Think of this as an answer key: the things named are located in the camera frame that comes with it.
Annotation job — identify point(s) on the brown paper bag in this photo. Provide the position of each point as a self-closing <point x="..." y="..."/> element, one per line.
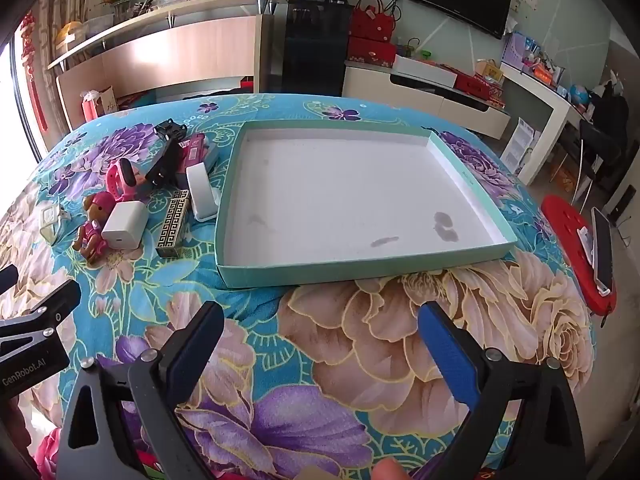
<point x="105" y="102"/>

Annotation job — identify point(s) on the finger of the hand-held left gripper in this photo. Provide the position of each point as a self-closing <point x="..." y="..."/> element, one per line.
<point x="7" y="276"/>
<point x="50" y="305"/>

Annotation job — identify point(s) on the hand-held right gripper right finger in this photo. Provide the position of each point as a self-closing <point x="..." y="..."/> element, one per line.
<point x="450" y="355"/>

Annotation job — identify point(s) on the white flat box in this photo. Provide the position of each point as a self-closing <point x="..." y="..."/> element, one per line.
<point x="425" y="71"/>

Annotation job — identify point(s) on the gold patterned lighter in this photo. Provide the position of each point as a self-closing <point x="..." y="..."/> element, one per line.
<point x="172" y="225"/>

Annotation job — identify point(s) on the black smartphone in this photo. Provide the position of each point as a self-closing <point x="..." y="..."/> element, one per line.
<point x="602" y="247"/>

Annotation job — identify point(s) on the red gift box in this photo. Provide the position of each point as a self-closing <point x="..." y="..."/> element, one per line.
<point x="372" y="51"/>

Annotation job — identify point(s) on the cream television stand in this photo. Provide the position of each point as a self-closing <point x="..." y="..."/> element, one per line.
<point x="425" y="97"/>

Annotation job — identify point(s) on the pink package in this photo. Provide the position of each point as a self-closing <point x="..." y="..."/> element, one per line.
<point x="192" y="152"/>

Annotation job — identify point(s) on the white printed carton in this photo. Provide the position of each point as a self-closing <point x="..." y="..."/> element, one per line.
<point x="520" y="145"/>

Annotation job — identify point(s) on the white desk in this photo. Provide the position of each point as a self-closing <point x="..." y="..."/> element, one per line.
<point x="545" y="105"/>

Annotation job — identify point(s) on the black tall cabinet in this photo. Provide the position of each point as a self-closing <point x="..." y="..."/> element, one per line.
<point x="315" y="50"/>

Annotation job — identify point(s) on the person's right hand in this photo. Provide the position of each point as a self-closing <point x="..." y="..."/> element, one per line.
<point x="391" y="471"/>

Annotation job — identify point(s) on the pink wrist watch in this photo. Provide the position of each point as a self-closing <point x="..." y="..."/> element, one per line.
<point x="120" y="175"/>

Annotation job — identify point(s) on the red round stool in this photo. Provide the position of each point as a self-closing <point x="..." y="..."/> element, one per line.
<point x="565" y="230"/>

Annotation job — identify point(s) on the white charger plug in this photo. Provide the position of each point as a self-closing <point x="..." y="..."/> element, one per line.
<point x="125" y="225"/>

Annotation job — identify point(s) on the black power adapter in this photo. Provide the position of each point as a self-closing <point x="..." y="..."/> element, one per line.
<point x="162" y="166"/>

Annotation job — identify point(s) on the teal shallow cardboard tray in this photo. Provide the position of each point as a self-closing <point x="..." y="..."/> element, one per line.
<point x="340" y="200"/>

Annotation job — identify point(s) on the wooden shelf unit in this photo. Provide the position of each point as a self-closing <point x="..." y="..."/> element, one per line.
<point x="175" y="50"/>

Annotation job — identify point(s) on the red handbag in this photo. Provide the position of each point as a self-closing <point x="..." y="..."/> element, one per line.
<point x="372" y="22"/>

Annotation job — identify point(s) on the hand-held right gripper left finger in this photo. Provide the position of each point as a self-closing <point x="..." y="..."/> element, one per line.
<point x="200" y="355"/>

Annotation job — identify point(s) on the brown dog toy figure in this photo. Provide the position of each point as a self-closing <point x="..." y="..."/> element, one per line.
<point x="95" y="225"/>

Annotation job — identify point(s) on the white phone stand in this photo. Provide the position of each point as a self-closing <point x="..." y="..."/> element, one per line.
<point x="202" y="192"/>

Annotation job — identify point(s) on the red flat boxes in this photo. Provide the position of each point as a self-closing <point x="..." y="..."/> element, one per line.
<point x="475" y="84"/>

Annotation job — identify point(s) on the black chair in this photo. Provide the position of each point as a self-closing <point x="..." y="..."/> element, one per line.
<point x="600" y="140"/>

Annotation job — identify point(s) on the red hanging ornament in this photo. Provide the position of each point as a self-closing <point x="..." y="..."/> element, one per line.
<point x="32" y="70"/>

